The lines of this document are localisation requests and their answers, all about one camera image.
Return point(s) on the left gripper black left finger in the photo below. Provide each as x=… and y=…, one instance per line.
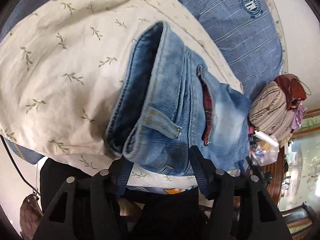
x=79, y=206

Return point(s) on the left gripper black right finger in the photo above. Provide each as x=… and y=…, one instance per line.
x=242, y=207

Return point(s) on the blue denim jeans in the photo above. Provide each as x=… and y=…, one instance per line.
x=169, y=102

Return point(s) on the brown wicker nightstand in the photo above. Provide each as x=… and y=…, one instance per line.
x=278, y=174

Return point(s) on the brown patterned handbag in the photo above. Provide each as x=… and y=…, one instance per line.
x=30, y=216

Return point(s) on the clear plastic bag of items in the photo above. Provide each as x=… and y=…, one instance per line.
x=261, y=153

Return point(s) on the white bottle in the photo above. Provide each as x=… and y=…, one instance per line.
x=266, y=138

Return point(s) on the striped beige pillow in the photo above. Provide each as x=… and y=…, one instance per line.
x=269, y=114

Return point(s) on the purple cloth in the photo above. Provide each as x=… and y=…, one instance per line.
x=299, y=113

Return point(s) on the dark red bag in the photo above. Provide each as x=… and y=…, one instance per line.
x=293, y=90

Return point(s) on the cream leaf-print quilt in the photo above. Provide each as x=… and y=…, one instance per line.
x=62, y=68

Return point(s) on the blue plaid pillow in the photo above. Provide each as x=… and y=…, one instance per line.
x=245, y=33

